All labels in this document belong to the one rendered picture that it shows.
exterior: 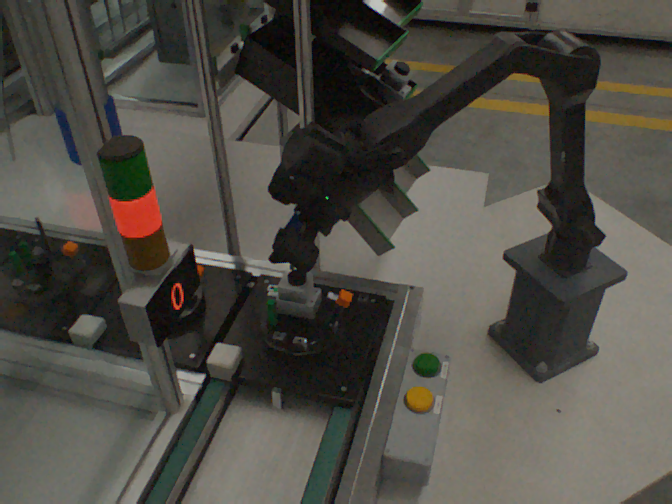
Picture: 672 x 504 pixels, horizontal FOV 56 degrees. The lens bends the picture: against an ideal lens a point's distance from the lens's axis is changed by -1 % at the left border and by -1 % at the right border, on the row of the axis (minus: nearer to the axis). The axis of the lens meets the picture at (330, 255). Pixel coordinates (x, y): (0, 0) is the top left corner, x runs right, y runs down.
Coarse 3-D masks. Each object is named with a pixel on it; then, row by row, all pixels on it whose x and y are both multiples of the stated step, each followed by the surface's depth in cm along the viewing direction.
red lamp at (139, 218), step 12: (120, 204) 69; (132, 204) 69; (144, 204) 69; (156, 204) 71; (120, 216) 70; (132, 216) 70; (144, 216) 70; (156, 216) 72; (120, 228) 71; (132, 228) 71; (144, 228) 71; (156, 228) 72
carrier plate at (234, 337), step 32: (256, 288) 115; (320, 288) 114; (256, 320) 109; (352, 320) 108; (256, 352) 103; (352, 352) 103; (256, 384) 99; (288, 384) 98; (320, 384) 98; (352, 384) 98
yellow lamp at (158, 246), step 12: (132, 240) 72; (144, 240) 72; (156, 240) 73; (132, 252) 73; (144, 252) 73; (156, 252) 74; (168, 252) 76; (132, 264) 75; (144, 264) 74; (156, 264) 75
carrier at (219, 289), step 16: (208, 272) 118; (224, 272) 118; (240, 272) 118; (208, 288) 115; (224, 288) 115; (240, 288) 115; (192, 304) 109; (208, 304) 112; (224, 304) 112; (192, 320) 109; (208, 320) 109; (224, 320) 109; (176, 336) 106; (192, 336) 106; (208, 336) 106; (176, 352) 103; (192, 352) 103; (208, 352) 104; (192, 368) 101
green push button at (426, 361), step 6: (420, 354) 102; (426, 354) 102; (432, 354) 102; (420, 360) 101; (426, 360) 101; (432, 360) 101; (438, 360) 101; (420, 366) 100; (426, 366) 100; (432, 366) 100; (438, 366) 100; (420, 372) 100; (426, 372) 99; (432, 372) 99
